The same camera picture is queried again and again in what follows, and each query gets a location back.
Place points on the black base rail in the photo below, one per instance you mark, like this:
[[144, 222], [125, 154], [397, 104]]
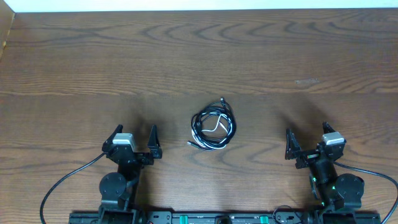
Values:
[[282, 216]]

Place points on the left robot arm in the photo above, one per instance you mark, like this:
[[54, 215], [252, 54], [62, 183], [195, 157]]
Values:
[[118, 189]]

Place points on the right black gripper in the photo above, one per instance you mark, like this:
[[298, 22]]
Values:
[[293, 152]]

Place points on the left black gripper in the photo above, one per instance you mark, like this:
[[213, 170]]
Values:
[[156, 150]]

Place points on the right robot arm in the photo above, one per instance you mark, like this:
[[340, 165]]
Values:
[[340, 195]]

